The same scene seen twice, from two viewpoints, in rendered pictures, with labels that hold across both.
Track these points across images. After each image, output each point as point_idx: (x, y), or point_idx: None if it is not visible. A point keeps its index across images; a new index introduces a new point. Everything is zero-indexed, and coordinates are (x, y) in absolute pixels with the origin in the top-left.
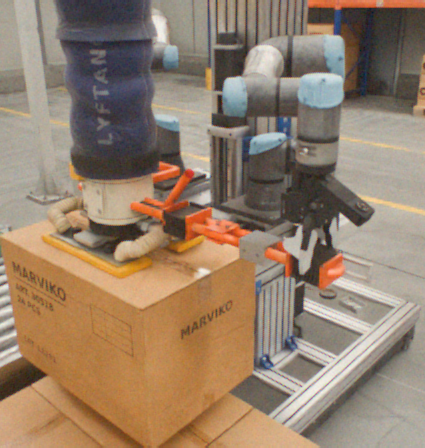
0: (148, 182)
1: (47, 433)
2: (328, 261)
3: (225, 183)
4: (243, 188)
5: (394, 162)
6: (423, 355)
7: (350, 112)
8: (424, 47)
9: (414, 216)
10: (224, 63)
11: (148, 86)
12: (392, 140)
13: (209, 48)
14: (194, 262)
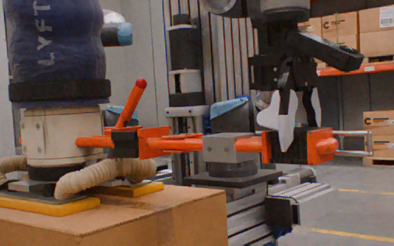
0: (97, 119)
1: None
2: (315, 130)
3: (188, 167)
4: (207, 170)
5: (354, 202)
6: None
7: (304, 167)
8: (362, 109)
9: (385, 244)
10: (179, 41)
11: (95, 8)
12: (348, 185)
13: None
14: (152, 202)
